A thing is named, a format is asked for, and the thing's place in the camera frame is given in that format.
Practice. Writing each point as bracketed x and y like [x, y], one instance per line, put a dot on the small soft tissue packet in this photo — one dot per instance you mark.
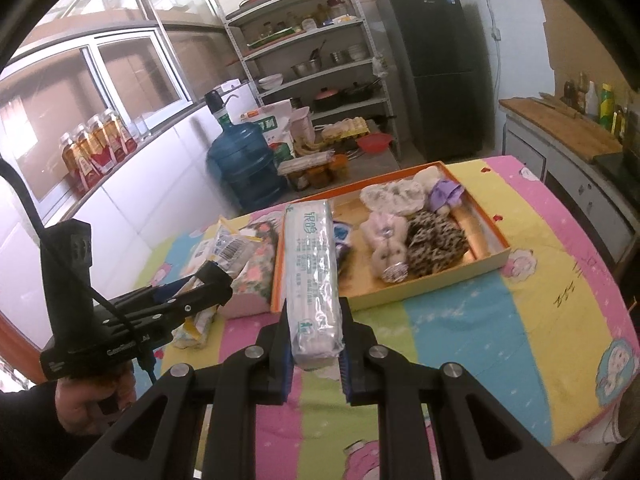
[195, 332]

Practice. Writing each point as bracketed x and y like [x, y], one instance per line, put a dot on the metal shelf rack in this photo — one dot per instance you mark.
[310, 45]

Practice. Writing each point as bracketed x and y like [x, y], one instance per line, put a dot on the brown glass bottle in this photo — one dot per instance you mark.
[582, 92]

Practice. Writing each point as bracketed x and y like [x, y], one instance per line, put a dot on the white cotton pad pack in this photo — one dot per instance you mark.
[312, 270]

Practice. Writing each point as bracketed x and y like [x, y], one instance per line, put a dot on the black water pump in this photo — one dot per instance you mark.
[216, 105]

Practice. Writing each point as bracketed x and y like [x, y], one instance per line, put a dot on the red plastic basket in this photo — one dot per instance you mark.
[375, 143]

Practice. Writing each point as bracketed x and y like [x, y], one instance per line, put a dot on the orange cardboard box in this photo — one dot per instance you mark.
[465, 247]

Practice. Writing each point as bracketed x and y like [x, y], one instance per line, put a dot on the small blue packet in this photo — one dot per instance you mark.
[342, 237]

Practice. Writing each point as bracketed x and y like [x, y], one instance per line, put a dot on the person's left forearm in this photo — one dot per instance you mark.
[35, 440]

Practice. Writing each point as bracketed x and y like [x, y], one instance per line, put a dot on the white floral plush cloth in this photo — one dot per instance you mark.
[392, 197]

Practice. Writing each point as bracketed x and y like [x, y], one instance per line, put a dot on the cardboard wall sheet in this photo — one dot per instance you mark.
[585, 40]

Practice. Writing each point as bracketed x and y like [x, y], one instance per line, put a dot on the dark sauce bottle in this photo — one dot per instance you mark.
[569, 92]

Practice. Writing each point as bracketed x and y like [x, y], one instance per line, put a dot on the bananas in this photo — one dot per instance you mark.
[310, 149]

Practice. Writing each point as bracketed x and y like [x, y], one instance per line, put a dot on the green yellow bottle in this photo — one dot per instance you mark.
[606, 107]

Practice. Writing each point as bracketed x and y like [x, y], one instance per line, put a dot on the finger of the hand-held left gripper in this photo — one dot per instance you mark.
[210, 287]
[172, 290]

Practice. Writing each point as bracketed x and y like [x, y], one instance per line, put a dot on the white green flour bag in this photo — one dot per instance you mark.
[270, 130]

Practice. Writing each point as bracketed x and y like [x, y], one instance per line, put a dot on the white plastic bottle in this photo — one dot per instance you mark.
[592, 102]

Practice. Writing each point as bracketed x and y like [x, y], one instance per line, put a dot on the row of orange drink bottles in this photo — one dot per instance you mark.
[97, 152]

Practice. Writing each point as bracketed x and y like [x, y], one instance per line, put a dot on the dark refrigerator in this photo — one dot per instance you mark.
[435, 70]

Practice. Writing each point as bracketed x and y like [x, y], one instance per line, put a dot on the blue water jug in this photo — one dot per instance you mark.
[245, 165]

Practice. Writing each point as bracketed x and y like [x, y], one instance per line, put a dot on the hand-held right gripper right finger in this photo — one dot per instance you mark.
[346, 365]

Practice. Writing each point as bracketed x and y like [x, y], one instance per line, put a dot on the white bowl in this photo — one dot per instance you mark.
[271, 81]

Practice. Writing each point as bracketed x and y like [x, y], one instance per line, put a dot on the egg tray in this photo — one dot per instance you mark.
[345, 129]

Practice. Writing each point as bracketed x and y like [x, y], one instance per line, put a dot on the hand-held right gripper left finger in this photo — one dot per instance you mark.
[285, 360]

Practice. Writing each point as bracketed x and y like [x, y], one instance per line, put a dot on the sliding window frame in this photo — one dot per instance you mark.
[135, 70]

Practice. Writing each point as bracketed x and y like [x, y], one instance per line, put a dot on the beige bear plush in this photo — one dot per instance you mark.
[382, 245]

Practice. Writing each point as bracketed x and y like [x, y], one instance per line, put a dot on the person's left hand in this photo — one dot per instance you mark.
[85, 402]

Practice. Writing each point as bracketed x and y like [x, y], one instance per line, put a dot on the steel bowl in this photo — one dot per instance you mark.
[306, 66]

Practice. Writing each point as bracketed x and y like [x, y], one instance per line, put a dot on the clear drinking glass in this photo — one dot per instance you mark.
[141, 127]

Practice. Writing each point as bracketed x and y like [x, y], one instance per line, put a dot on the purple dress plush doll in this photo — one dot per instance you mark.
[445, 195]

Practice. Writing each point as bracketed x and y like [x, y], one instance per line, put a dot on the group of orange food jars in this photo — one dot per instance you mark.
[320, 172]

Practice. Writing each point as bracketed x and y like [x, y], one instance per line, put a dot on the black frying pan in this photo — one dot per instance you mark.
[362, 91]

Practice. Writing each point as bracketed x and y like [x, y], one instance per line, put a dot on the dark oil bottle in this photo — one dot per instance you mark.
[620, 122]

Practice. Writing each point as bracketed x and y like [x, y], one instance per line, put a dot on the leopard print plush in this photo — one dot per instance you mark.
[435, 245]

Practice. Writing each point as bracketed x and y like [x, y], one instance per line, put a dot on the black pot with red lid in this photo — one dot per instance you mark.
[327, 100]

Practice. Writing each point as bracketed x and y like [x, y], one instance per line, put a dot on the wooden cutting board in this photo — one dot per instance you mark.
[565, 130]

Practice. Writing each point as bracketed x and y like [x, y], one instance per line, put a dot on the floral tissue pack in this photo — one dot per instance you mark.
[257, 270]

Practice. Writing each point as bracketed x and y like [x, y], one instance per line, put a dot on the grey kitchen counter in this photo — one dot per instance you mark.
[565, 175]

